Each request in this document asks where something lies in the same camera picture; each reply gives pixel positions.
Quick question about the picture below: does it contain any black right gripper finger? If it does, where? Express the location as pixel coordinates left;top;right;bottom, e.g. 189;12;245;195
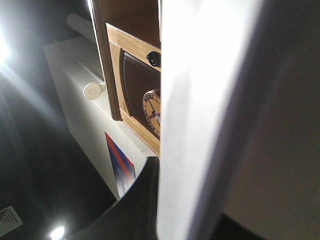
67;156;160;240

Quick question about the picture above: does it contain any white paper sheet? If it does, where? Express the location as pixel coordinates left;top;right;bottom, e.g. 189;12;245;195
157;0;320;240

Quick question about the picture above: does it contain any red blue sticker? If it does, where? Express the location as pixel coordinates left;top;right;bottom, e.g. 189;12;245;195
104;132;136;198

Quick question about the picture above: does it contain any ceiling air vent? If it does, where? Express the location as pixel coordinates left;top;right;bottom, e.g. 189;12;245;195
0;205;23;237

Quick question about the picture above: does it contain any white round knob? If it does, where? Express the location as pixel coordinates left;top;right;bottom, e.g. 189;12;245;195
83;82;107;100

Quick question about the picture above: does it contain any wooden clock plaque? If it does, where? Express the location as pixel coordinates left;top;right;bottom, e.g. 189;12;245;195
105;22;161;156

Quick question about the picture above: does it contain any white cabinet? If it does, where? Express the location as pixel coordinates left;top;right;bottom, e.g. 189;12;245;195
43;37;154;199

